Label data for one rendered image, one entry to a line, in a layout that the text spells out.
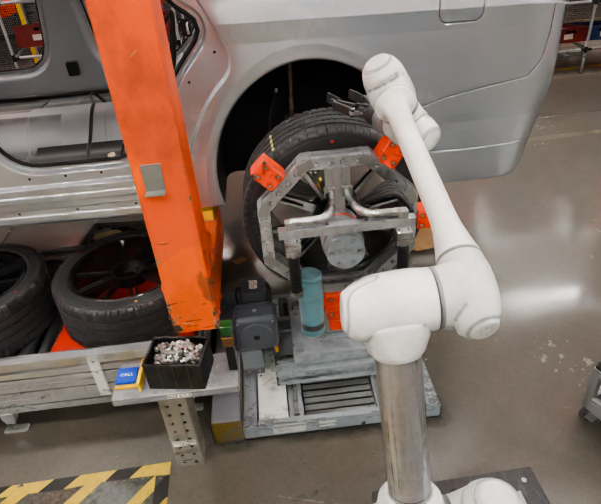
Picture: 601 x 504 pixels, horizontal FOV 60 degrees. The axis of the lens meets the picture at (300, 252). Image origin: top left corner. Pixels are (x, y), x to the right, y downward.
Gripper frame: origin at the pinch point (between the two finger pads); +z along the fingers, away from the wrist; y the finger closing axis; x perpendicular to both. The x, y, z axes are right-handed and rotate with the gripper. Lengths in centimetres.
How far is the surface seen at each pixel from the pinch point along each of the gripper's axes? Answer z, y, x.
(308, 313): -17, -21, -68
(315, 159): -6.6, -13.8, -15.9
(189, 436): -9, -67, -115
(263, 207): 0.3, -29.1, -32.4
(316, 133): 1.2, -8.9, -10.8
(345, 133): -3.4, -0.7, -10.7
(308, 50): 33.8, 7.0, 7.1
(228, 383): -18, -53, -86
